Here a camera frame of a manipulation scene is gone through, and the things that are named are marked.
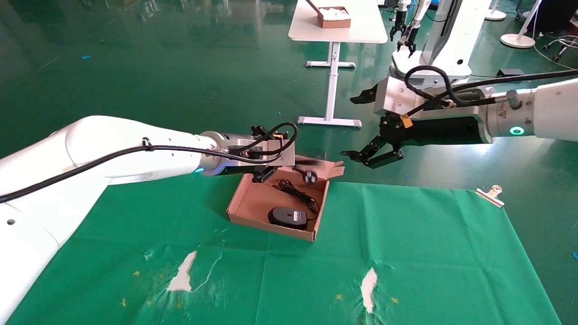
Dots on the white pedestal table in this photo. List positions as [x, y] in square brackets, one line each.
[337, 30]

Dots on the small cardboard box white contents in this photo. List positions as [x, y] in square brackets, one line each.
[334, 19]

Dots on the small white round stand base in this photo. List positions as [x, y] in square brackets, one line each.
[495, 16]

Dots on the idle robot arm with gripper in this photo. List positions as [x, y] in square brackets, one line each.
[411, 38]
[398, 22]

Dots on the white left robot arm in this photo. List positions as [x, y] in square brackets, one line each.
[113, 144]

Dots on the brown cardboard box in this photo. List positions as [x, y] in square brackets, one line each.
[257, 203]

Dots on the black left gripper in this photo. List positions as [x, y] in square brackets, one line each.
[244, 170]

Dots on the green tablecloth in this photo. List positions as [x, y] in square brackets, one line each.
[293, 280]

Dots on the wheeled chair base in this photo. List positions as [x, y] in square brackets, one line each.
[561, 47]

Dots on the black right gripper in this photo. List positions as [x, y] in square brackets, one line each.
[433, 131]

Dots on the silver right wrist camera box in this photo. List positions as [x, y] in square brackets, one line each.
[393, 97]

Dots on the large white round stand base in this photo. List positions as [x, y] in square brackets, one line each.
[518, 40]

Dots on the silver metal binder clip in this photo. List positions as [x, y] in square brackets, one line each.
[491, 196]

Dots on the white wheeled idle robot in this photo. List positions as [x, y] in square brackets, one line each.
[451, 40]

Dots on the black power adapter brick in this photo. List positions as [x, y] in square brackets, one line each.
[510, 72]

